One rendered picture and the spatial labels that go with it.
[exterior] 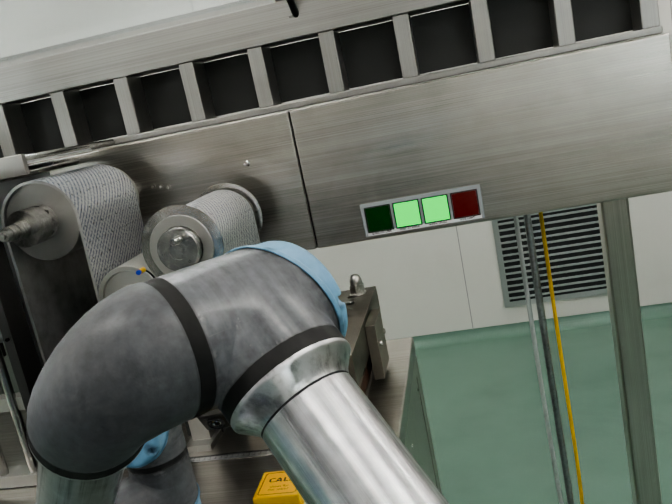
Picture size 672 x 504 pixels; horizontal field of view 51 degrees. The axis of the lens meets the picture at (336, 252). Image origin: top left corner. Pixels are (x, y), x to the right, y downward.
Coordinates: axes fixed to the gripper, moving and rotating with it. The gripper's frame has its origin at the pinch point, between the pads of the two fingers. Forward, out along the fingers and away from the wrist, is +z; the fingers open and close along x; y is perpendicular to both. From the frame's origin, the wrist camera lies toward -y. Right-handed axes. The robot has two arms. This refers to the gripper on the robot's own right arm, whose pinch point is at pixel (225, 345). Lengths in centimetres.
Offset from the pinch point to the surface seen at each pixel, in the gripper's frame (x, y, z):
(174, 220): 5.9, 21.0, 7.1
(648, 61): -80, 29, 40
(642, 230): -127, -65, 273
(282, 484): -9.5, -16.9, -16.0
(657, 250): -133, -77, 273
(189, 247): 3.8, 16.3, 5.4
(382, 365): -21.2, -15.8, 20.6
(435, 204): -36, 10, 40
